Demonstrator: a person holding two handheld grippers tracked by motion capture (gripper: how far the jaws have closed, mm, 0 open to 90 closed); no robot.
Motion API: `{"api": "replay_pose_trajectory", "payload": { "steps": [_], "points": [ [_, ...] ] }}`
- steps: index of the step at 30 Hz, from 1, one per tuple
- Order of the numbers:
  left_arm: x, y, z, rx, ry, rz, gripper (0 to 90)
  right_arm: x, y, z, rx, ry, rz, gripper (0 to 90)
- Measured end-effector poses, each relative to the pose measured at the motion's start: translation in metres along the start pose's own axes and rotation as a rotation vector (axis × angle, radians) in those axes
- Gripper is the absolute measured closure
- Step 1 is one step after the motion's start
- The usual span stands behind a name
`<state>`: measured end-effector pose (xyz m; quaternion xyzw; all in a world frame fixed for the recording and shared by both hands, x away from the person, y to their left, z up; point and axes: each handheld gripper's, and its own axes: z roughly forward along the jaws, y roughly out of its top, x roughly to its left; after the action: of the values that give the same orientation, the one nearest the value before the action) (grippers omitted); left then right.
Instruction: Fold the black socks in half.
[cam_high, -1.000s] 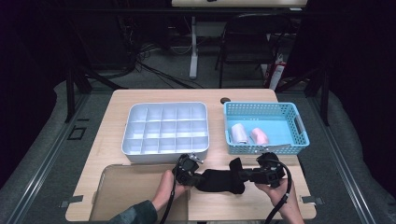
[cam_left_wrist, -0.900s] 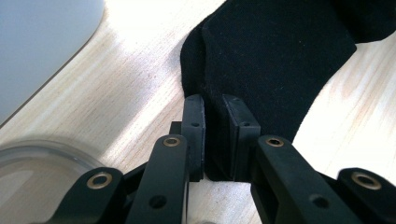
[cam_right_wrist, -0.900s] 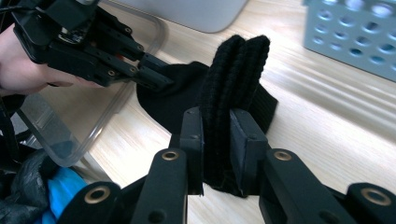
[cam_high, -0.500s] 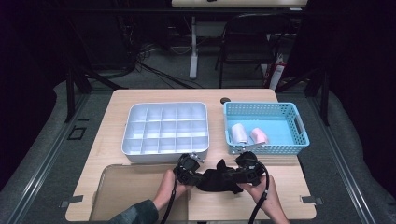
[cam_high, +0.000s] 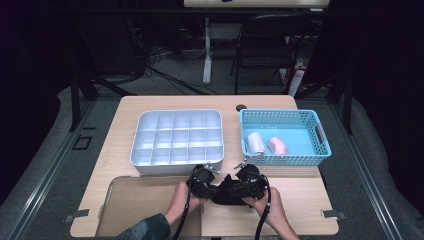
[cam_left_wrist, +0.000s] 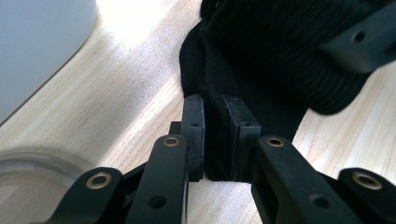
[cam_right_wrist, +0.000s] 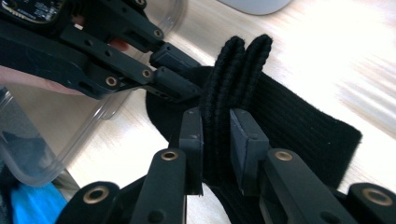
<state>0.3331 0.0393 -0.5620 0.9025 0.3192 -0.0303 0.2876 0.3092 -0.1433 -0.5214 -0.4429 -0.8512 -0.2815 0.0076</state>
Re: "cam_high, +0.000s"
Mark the pink sock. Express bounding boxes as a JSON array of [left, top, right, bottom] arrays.
[[267, 136, 289, 156]]

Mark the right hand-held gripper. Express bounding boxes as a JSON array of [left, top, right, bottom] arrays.
[[229, 159, 269, 200]]

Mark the bundle of floor cables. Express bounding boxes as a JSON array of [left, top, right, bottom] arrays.
[[144, 46, 221, 96]]

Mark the black metal stand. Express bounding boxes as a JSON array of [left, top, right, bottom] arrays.
[[294, 71, 354, 136], [68, 66, 138, 133]]

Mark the hand-held gripper cable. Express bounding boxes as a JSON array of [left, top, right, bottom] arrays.
[[254, 173, 272, 240], [171, 166, 198, 240]]

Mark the right hand-held gripper cable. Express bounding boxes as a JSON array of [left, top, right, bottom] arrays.
[[254, 173, 272, 240]]

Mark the clear plastic lid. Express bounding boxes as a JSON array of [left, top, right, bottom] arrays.
[[95, 175, 203, 238]]

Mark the black folding chair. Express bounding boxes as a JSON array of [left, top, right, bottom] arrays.
[[229, 13, 314, 96]]

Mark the light wooden desk top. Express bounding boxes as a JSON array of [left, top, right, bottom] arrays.
[[183, 0, 331, 9]]

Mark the white sock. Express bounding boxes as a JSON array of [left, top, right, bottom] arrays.
[[246, 131, 268, 156]]

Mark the white compartment storage box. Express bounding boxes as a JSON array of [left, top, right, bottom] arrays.
[[129, 109, 225, 176]]

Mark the person's right hand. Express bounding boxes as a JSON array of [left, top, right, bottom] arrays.
[[242, 187, 288, 229]]

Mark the red and white box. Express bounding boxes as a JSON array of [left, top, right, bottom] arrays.
[[281, 56, 308, 98]]

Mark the grey metal table bracket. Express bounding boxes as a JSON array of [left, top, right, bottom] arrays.
[[63, 208, 90, 224], [321, 209, 348, 221]]

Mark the person's left hand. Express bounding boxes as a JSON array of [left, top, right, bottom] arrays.
[[164, 180, 208, 226]]

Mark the blue perforated plastic basket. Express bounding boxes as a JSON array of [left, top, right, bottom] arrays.
[[239, 108, 333, 167]]

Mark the aluminium floor rail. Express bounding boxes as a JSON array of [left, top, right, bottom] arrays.
[[328, 103, 404, 240], [3, 99, 96, 240]]

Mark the black sock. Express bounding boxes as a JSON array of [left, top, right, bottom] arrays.
[[210, 173, 254, 206]]

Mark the white desk leg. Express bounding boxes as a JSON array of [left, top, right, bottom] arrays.
[[202, 17, 214, 85]]

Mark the left hand-held gripper cable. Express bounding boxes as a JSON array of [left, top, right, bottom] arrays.
[[171, 166, 198, 240]]

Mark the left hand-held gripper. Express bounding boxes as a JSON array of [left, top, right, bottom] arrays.
[[186, 162, 221, 200]]

